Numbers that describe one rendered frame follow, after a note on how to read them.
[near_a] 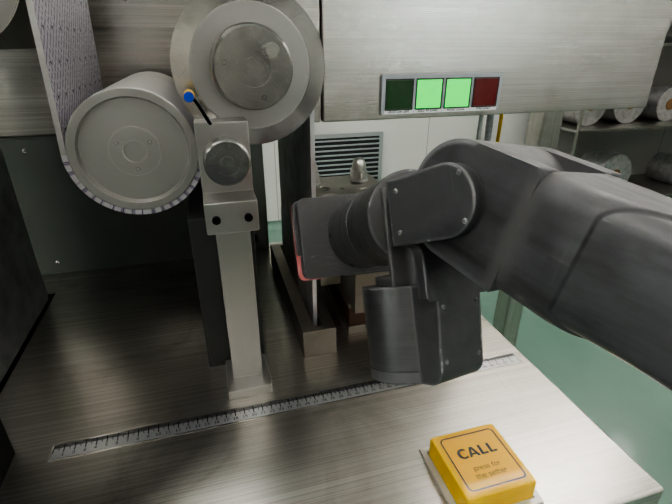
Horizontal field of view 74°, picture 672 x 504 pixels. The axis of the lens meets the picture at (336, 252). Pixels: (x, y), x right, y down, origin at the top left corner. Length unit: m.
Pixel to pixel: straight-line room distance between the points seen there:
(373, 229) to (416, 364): 0.08
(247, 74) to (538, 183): 0.32
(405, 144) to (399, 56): 2.66
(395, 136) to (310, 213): 3.13
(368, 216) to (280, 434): 0.31
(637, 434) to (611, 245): 1.86
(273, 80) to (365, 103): 0.42
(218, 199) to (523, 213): 0.31
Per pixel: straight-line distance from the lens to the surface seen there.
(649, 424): 2.10
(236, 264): 0.48
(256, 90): 0.46
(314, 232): 0.36
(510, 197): 0.20
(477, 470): 0.46
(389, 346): 0.27
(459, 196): 0.21
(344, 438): 0.50
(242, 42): 0.45
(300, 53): 0.48
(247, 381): 0.55
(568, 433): 0.56
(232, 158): 0.40
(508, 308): 1.47
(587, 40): 1.10
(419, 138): 3.56
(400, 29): 0.88
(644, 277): 0.18
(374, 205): 0.26
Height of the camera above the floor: 1.27
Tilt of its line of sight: 25 degrees down
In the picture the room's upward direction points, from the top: straight up
